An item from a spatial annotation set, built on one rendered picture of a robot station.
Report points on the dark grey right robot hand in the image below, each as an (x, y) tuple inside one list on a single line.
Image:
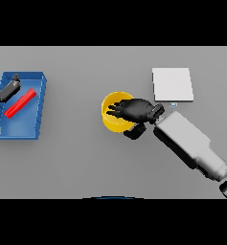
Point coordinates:
[(138, 110)]

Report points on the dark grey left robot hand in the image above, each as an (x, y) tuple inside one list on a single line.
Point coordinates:
[(7, 90)]

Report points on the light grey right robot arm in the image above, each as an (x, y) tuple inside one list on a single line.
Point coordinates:
[(191, 145)]

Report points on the red beaker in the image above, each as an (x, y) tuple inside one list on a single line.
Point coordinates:
[(19, 103)]

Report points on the yellow bowl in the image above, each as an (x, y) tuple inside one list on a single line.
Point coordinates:
[(113, 119)]

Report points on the pale square measuring scale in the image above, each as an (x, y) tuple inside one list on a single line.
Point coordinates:
[(172, 84)]

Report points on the blue tray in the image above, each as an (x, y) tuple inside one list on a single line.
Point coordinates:
[(21, 106)]

